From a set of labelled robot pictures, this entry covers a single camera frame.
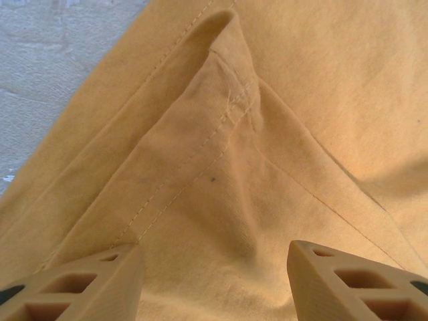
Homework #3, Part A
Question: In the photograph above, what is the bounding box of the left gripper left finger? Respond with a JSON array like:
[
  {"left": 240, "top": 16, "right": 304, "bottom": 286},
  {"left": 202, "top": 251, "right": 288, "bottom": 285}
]
[{"left": 0, "top": 243, "right": 146, "bottom": 321}]

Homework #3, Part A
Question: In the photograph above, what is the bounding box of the yellow t-shirt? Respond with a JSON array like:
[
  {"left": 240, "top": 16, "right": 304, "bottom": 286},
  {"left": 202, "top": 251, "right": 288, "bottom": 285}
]
[{"left": 0, "top": 0, "right": 428, "bottom": 321}]

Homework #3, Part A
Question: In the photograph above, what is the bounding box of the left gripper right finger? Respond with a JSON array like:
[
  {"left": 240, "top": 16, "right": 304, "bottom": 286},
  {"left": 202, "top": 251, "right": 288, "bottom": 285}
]
[{"left": 286, "top": 239, "right": 428, "bottom": 321}]

